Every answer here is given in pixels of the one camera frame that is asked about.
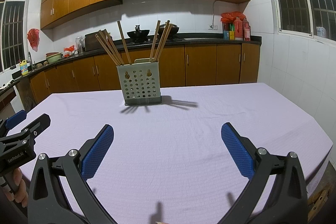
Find grey perforated utensil holder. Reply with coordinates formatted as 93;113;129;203
117;59;162;106

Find wooden chopstick pair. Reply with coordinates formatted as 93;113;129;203
152;20;170;62
149;20;161;62
103;30;125;65
117;20;132;65

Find thin wooden chopstick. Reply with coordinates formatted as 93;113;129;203
155;23;172;62

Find lower wooden kitchen cabinets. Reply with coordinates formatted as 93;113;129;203
29;43;261;103

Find person's left hand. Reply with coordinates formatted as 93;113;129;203
3;168;29;207

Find yellow detergent bottle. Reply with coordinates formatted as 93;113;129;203
19;60;29;76

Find green bowl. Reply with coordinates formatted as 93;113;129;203
46;52;62;64

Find red bag near bowl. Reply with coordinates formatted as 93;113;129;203
63;45;78;58

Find black countertop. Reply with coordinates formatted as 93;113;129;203
27;33;262;76

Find dark cutting board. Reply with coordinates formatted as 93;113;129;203
84;31;107;52

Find left window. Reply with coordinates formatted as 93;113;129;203
1;0;26;73

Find black wok left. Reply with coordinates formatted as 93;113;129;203
127;25;150;43

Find black lidded pot right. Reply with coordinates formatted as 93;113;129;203
158;24;179;39

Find red bottle large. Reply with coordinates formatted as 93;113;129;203
234;16;243;40

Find colourful boxes on counter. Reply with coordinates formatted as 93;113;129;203
223;23;235;40

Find red bag on counter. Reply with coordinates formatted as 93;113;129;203
220;11;246;23

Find red plastic bag on wall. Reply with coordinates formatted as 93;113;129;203
27;28;40;52

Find wall socket with cable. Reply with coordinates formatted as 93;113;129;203
210;0;217;30

